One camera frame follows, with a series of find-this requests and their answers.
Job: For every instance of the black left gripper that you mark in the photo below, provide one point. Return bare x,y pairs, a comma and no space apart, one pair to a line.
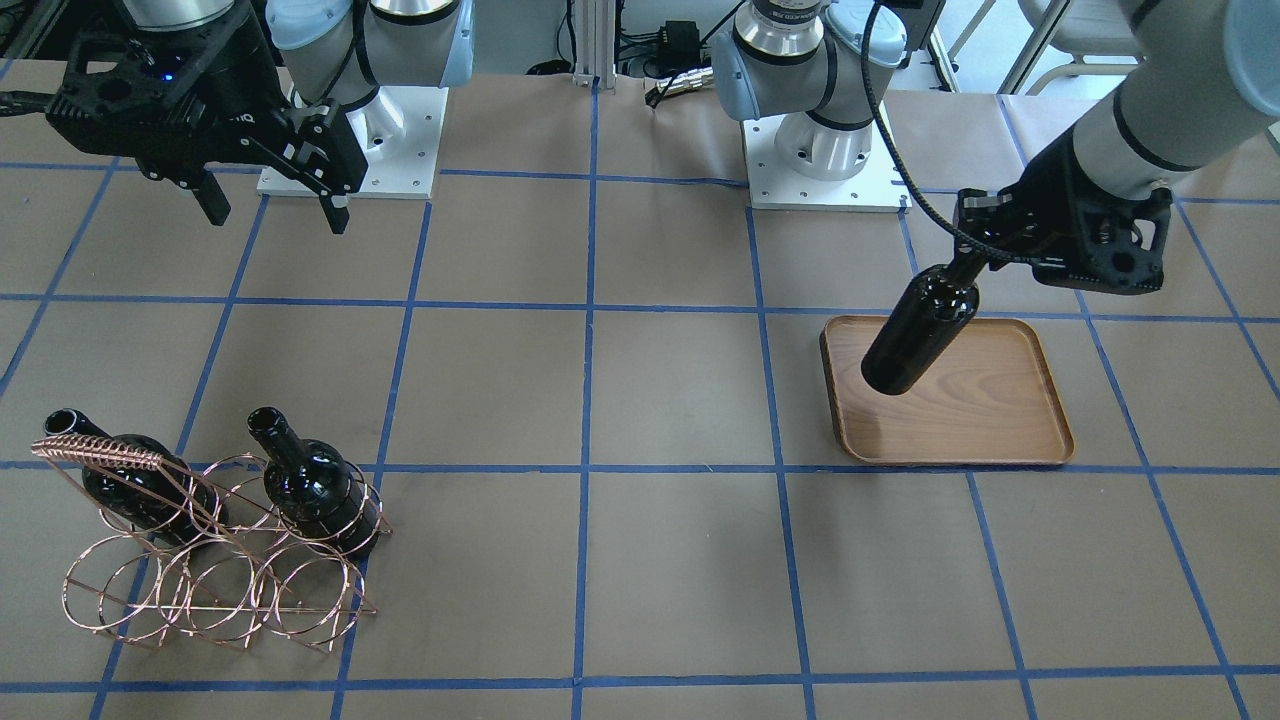
1047,199

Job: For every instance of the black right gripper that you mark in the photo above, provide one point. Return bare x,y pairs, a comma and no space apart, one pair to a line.
243,103

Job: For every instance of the dark wine bottle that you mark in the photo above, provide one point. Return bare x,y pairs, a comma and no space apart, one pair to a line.
314,489
169,504
935,307

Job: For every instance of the wooden tray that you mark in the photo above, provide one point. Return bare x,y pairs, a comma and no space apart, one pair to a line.
989,400

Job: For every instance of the black power adapter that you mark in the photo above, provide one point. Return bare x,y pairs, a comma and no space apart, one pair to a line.
679,42

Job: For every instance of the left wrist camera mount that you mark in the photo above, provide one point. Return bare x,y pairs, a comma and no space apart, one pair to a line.
1110,245

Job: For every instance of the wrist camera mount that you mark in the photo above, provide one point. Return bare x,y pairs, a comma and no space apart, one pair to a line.
111,97
1110,245

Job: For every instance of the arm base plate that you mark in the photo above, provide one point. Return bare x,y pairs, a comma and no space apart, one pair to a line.
401,128
796,164

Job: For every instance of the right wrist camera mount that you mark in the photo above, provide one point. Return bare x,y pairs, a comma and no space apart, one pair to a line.
111,97

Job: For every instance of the aluminium frame post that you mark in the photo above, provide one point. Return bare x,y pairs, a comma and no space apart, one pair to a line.
594,43

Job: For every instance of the copper wire wine basket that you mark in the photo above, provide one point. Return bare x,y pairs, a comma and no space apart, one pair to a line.
246,578

